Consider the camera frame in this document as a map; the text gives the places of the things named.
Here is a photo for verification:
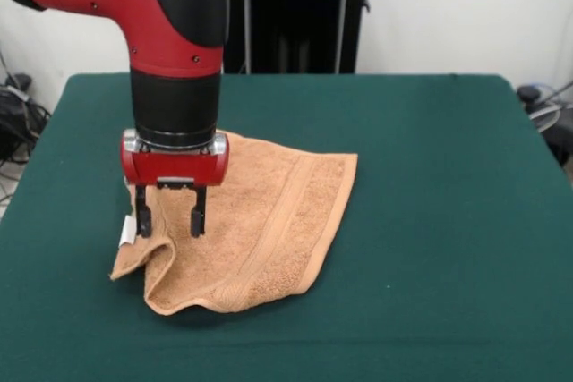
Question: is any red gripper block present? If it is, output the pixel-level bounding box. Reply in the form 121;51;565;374
119;129;232;239

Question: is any tan terry towel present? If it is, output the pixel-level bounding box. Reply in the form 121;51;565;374
108;132;359;315

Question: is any dark green table cloth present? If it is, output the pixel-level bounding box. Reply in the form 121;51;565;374
0;72;573;382

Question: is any black cable tangle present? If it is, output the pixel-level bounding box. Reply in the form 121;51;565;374
0;84;53;166

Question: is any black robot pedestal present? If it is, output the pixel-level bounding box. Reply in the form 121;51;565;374
221;0;372;74

